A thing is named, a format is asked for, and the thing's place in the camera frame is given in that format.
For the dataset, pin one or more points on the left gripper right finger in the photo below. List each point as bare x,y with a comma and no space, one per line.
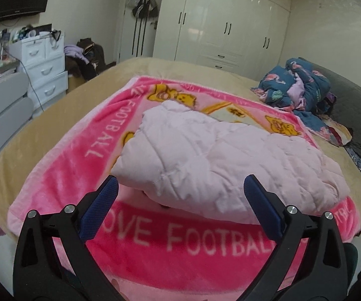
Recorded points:
308,261

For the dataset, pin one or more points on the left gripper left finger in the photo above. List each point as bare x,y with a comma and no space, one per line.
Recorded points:
52,261

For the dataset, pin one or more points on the pink quilted jacket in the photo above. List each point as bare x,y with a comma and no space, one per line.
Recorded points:
186,160

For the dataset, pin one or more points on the dark clothes pile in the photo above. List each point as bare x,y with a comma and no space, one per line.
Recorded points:
86,59

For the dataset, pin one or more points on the dark grey headboard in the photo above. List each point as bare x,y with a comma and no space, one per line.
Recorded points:
335,113

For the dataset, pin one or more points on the teal floral duvet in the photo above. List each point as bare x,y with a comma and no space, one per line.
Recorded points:
300,89

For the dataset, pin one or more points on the white drawer chest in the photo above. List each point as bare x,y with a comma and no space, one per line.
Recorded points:
42,59

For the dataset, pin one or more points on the white door with hooks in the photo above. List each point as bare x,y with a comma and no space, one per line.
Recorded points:
135,37

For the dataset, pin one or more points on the white glossy wardrobe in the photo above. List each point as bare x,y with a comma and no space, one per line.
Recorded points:
245,37

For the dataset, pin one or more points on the hanging black bags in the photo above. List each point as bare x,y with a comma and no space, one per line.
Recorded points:
143,9

